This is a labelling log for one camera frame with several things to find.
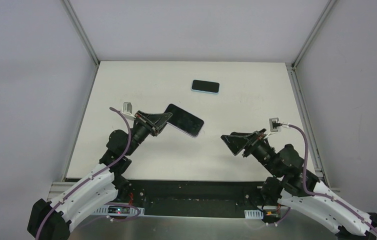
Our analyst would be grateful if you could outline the left aluminium frame rail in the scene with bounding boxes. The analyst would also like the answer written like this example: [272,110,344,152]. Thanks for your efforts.
[46,181,76,201]

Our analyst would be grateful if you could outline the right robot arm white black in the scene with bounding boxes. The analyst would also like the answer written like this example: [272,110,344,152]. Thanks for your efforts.
[220,129,377,240]

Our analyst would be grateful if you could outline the aluminium frame rail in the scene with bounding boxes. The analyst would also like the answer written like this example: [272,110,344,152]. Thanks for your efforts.
[285,63,341,193]
[46,181,76,201]

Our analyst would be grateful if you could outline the right white cable duct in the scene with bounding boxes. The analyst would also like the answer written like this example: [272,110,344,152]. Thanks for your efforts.
[244,209,264,220]

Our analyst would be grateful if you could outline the black phone purple frame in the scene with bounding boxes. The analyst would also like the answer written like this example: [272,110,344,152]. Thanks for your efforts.
[164,103,205,137]

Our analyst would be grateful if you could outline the left controller board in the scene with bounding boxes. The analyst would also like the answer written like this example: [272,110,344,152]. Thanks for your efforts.
[108,205,131,215]

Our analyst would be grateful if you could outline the right aluminium frame rail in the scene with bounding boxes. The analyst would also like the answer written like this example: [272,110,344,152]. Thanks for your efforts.
[285,63,341,193]

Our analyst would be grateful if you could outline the controller board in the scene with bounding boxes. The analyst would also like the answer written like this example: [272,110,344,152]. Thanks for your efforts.
[263,210,281,222]
[108,205,131,215]

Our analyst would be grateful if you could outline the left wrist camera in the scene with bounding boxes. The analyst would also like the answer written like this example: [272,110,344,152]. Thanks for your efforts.
[120,102,135,118]

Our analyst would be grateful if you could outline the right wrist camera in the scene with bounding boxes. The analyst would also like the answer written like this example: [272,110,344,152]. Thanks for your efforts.
[268,117,281,133]

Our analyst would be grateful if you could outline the left white cable duct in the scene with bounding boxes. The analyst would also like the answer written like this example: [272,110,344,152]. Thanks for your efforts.
[92,204,145,217]

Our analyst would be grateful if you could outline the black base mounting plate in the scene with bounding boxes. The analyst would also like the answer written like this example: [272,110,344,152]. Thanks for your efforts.
[114,179,278,218]

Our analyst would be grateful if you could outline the right controller board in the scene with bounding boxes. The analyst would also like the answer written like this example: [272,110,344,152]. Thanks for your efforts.
[263,210,281,222]

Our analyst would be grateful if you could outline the black phone light blue case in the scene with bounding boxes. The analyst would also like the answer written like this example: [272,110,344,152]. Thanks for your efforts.
[190,79,220,94]

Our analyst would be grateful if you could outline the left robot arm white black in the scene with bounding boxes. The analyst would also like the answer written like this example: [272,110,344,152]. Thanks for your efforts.
[27,110,172,240]

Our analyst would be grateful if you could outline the white cable duct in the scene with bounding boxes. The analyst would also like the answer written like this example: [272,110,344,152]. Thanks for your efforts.
[244,209,264,220]
[92,204,145,217]

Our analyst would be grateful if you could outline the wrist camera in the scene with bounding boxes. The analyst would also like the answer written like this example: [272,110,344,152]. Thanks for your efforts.
[120,102,135,118]
[268,117,281,133]

